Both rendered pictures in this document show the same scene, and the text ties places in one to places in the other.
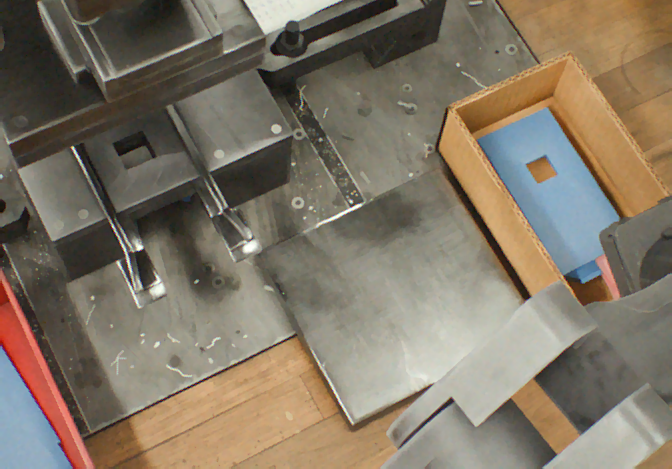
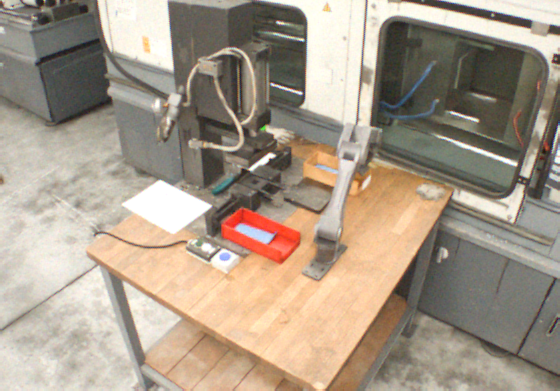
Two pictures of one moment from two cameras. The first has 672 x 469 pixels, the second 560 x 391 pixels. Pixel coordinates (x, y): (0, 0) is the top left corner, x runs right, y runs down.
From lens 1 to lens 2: 1.22 m
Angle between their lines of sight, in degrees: 33
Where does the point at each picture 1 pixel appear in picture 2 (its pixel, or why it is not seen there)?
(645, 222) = not seen: hidden behind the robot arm
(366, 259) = (303, 191)
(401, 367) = (321, 201)
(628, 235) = not seen: hidden behind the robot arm
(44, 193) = (243, 191)
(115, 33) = (258, 138)
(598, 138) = (330, 163)
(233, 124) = (269, 173)
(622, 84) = not seen: hidden behind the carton
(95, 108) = (258, 153)
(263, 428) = (303, 219)
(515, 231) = (327, 175)
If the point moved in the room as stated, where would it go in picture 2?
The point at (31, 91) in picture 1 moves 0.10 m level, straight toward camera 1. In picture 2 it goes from (246, 154) to (267, 164)
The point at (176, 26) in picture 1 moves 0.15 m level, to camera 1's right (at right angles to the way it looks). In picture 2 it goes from (266, 135) to (305, 128)
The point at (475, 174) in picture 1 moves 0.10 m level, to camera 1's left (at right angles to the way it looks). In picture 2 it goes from (314, 172) to (291, 176)
